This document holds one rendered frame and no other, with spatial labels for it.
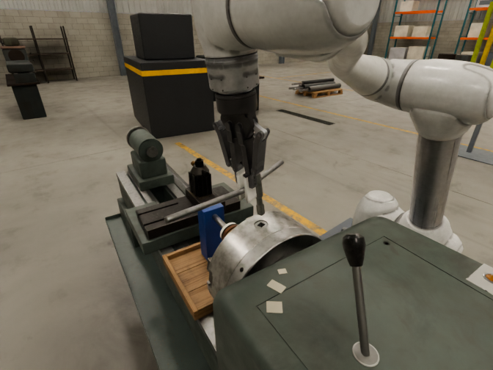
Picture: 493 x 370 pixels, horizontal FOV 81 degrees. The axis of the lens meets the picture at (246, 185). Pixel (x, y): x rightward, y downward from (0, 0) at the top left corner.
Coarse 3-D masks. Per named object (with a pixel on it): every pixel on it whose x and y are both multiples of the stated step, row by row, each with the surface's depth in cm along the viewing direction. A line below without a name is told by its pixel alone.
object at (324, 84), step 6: (330, 78) 908; (294, 84) 838; (300, 84) 865; (306, 84) 849; (312, 84) 859; (318, 84) 871; (324, 84) 863; (330, 84) 871; (336, 84) 882; (300, 90) 816; (306, 90) 829; (312, 90) 836; (318, 90) 855
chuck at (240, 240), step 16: (240, 224) 73; (272, 224) 71; (288, 224) 72; (224, 240) 72; (240, 240) 69; (256, 240) 67; (224, 256) 69; (240, 256) 66; (224, 272) 68; (208, 288) 75
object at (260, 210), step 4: (256, 176) 63; (260, 176) 64; (260, 180) 64; (260, 184) 64; (256, 188) 64; (260, 188) 65; (256, 192) 65; (260, 192) 65; (260, 196) 66; (260, 200) 67; (260, 204) 67; (260, 208) 68; (264, 208) 69; (260, 212) 68; (264, 212) 69
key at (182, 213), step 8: (280, 160) 70; (272, 168) 67; (264, 176) 65; (232, 192) 59; (240, 192) 60; (208, 200) 55; (216, 200) 56; (224, 200) 58; (192, 208) 52; (200, 208) 53; (168, 216) 48; (176, 216) 49; (184, 216) 50
